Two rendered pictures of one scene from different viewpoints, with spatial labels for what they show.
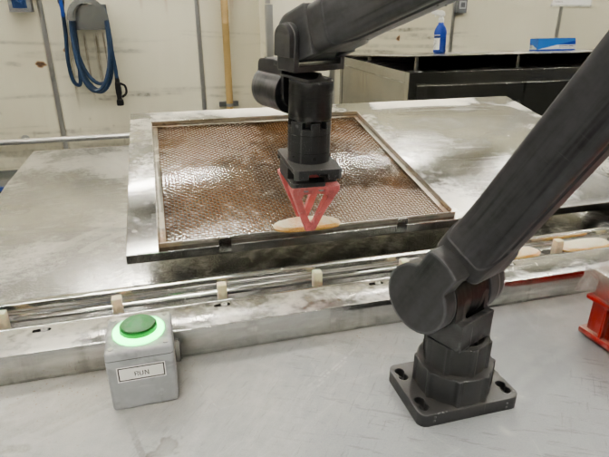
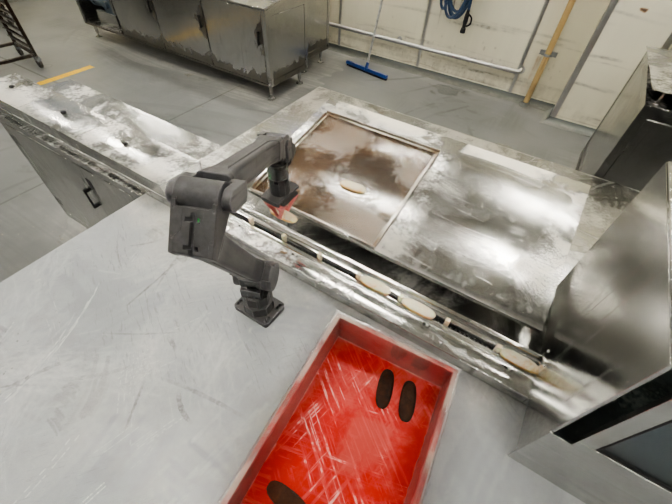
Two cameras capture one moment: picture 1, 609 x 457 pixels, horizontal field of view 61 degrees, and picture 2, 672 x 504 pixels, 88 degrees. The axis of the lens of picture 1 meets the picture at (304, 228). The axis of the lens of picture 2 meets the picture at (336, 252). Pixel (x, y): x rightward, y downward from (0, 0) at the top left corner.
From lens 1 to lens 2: 86 cm
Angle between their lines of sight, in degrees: 43
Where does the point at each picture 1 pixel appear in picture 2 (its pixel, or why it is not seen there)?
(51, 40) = not seen: outside the picture
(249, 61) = (589, 17)
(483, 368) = (256, 308)
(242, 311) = (241, 233)
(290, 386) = not seen: hidden behind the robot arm
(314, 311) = (258, 250)
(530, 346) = (310, 320)
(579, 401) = (285, 345)
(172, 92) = (507, 30)
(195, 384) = not seen: hidden behind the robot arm
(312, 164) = (273, 195)
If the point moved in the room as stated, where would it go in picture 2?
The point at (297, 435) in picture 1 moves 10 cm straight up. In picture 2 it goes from (208, 282) to (200, 261)
